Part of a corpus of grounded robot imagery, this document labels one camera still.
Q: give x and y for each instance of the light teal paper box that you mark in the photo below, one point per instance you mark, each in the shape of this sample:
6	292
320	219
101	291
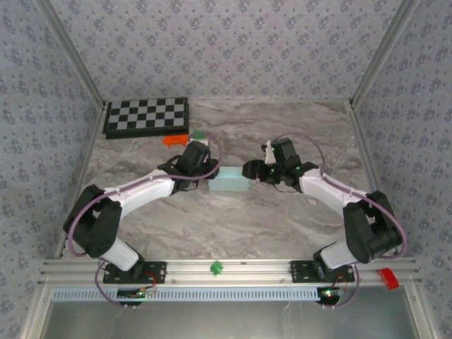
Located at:
229	182

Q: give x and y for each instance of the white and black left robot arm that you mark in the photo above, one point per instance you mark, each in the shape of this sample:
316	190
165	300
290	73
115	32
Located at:
144	189

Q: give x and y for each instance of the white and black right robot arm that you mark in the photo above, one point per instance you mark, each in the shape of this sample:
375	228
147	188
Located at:
325	189

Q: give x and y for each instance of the small green toy block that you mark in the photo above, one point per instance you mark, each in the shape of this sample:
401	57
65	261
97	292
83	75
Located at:
198	133

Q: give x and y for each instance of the orange toy block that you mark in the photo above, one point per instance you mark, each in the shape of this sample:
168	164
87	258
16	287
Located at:
174	140

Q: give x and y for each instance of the black and white chessboard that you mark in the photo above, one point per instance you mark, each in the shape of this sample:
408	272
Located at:
148	114

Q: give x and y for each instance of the green connector piece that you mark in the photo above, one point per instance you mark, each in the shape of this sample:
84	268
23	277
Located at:
216	267

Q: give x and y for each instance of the small circuit board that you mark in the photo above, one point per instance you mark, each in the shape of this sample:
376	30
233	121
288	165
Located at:
330	294
132	293

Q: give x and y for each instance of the red plastic piece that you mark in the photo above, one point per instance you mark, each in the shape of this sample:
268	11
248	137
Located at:
388	279

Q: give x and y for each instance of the grey metal sheet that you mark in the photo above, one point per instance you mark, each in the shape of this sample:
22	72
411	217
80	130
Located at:
229	321

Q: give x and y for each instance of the aluminium frame side rail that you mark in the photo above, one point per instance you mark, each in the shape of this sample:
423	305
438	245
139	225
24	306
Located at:
92	141
356	120

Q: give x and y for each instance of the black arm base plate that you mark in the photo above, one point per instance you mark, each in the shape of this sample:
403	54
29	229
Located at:
157	272
300	271

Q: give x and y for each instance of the aluminium frame cross rail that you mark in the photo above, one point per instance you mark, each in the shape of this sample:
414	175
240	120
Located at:
247	273

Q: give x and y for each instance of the aluminium frame post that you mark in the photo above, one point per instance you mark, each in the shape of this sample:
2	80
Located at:
72	53
383	53

